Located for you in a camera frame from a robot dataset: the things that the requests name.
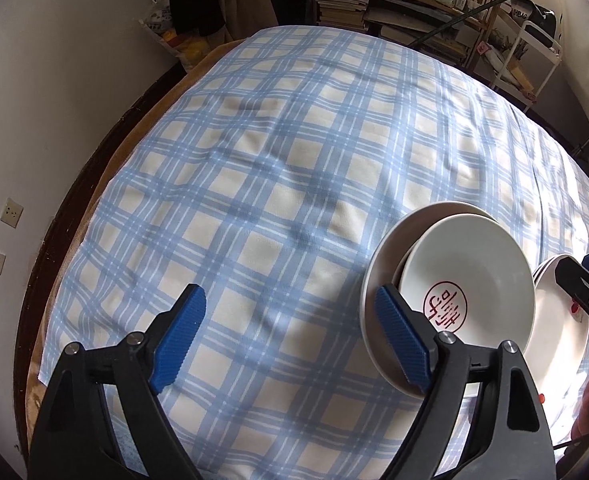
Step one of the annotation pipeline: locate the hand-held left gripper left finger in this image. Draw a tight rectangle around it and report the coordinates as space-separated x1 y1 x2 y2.
32 284 208 480

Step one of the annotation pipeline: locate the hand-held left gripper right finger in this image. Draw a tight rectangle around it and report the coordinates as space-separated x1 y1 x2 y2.
373 285 559 480

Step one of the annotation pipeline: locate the white cherry-print plate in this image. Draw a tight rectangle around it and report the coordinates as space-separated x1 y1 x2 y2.
529 254 583 306
531 257 583 301
529 260 589 396

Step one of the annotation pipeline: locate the white bowl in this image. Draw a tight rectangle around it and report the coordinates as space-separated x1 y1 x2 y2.
362 201 500 401

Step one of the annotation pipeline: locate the large red patterned bowl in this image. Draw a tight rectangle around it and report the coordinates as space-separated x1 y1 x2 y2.
399 214 536 361

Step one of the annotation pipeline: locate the blue plaid cloth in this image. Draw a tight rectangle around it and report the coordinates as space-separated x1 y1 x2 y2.
39 25 589 480

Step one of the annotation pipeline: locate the white rolling cart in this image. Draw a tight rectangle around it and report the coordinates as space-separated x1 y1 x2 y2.
492 17 563 113

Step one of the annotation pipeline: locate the black bag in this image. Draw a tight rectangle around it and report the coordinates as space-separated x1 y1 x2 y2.
512 2 560 36

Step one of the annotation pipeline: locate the wooden shelf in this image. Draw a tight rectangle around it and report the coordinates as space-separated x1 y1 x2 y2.
315 0 510 73

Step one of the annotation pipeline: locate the dark leaning pole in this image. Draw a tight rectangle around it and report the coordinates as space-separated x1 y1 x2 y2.
405 0 530 48

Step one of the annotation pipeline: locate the plastic bag with yellow contents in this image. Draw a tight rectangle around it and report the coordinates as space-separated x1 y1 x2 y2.
139 0 210 68

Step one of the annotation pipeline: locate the stack of books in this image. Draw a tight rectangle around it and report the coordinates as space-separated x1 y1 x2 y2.
316 0 475 66

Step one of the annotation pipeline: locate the beige coat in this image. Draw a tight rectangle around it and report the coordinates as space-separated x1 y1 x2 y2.
209 0 275 43

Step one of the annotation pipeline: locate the dark wooden bed frame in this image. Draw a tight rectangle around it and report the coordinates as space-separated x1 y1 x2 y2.
12 47 215 461

